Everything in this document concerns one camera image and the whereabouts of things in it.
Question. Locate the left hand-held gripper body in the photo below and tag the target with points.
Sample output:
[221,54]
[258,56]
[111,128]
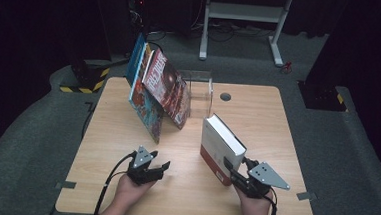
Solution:
[141,173]

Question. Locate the purple softcover book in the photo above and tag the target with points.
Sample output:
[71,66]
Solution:
[171,89]

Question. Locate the dark blue picture book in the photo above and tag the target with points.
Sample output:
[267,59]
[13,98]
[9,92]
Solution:
[134,60]

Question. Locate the black yellow striped stand base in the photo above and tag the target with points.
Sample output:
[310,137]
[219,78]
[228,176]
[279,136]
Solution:
[322,97]
[88,78]

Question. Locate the small red floor object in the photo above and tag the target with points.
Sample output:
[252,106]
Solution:
[286,67]

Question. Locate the light blue hardcover picture book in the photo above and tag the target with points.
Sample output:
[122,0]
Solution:
[148,115]

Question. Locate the black computer tower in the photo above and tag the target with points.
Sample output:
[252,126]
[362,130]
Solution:
[135,20]

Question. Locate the person's left hand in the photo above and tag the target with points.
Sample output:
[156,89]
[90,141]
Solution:
[133,192]

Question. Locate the white metal stand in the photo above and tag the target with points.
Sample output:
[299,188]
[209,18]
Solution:
[244,12]

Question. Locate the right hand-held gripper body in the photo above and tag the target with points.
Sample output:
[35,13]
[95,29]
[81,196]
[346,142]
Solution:
[260,182]

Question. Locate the clear acrylic book rack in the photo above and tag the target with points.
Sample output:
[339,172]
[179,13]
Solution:
[201,94]

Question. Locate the person's right hand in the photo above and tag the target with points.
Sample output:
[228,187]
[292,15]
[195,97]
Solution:
[255,208]

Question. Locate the grey tape piece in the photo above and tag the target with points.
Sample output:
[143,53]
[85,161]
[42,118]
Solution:
[306,196]
[66,184]

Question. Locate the thick white and red book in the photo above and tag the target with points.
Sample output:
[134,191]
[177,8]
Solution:
[217,146]

